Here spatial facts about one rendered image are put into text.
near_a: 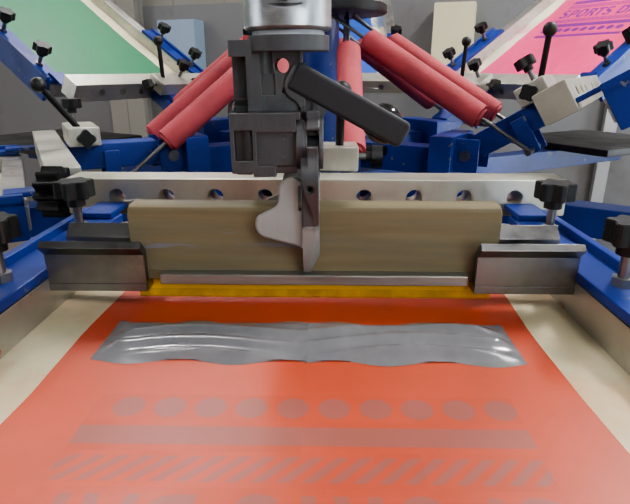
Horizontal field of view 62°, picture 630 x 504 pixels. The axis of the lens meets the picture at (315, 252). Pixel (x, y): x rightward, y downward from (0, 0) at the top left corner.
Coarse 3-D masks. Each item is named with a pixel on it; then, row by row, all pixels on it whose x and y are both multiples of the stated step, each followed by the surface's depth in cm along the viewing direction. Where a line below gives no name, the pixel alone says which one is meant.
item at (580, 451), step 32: (320, 320) 50; (352, 320) 50; (384, 320) 50; (416, 320) 50; (448, 320) 50; (480, 320) 50; (512, 320) 50; (544, 352) 44; (320, 384) 40; (352, 384) 40; (384, 384) 40; (416, 384) 40; (448, 384) 40; (480, 384) 40; (512, 384) 40; (544, 384) 40; (544, 416) 36; (576, 416) 36; (544, 448) 33; (576, 448) 33; (608, 448) 33; (576, 480) 30; (608, 480) 30
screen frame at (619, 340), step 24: (48, 288) 51; (576, 288) 50; (24, 312) 47; (48, 312) 51; (576, 312) 49; (600, 312) 45; (0, 336) 43; (24, 336) 47; (600, 336) 45; (624, 336) 42; (624, 360) 42
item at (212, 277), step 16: (176, 272) 51; (192, 272) 51; (208, 272) 51; (224, 272) 51; (240, 272) 51; (256, 272) 51; (272, 272) 51; (288, 272) 51; (304, 272) 51; (320, 272) 51; (336, 272) 51; (352, 272) 51; (368, 272) 51; (384, 272) 51; (400, 272) 51; (416, 272) 51; (432, 272) 51; (448, 272) 51; (464, 272) 51
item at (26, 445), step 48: (96, 336) 47; (48, 384) 40; (96, 384) 40; (144, 384) 40; (192, 384) 40; (240, 384) 40; (288, 384) 40; (0, 432) 34; (48, 432) 34; (0, 480) 30
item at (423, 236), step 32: (128, 224) 50; (160, 224) 50; (192, 224) 50; (224, 224) 50; (320, 224) 50; (352, 224) 49; (384, 224) 49; (416, 224) 49; (448, 224) 49; (480, 224) 49; (160, 256) 51; (192, 256) 51; (224, 256) 51; (256, 256) 51; (288, 256) 51; (320, 256) 51; (352, 256) 50; (384, 256) 50; (416, 256) 50; (448, 256) 50
